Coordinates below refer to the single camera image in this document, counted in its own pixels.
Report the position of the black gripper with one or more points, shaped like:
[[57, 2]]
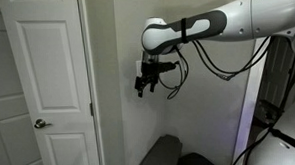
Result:
[[150, 70]]

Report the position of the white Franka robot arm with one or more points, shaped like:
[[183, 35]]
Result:
[[267, 10]]

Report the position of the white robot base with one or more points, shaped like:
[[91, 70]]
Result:
[[290, 143]]

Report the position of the dark door hinge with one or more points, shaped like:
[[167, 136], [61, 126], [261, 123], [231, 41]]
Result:
[[91, 109]]

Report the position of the grey bin lid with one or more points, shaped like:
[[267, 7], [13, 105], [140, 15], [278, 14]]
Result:
[[162, 153]]

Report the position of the black round object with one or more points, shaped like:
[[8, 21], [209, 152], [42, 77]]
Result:
[[196, 162]]

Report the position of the white double light switch plate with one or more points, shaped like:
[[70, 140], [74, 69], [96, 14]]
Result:
[[138, 68]]

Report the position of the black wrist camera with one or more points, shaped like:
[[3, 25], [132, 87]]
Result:
[[168, 66]]

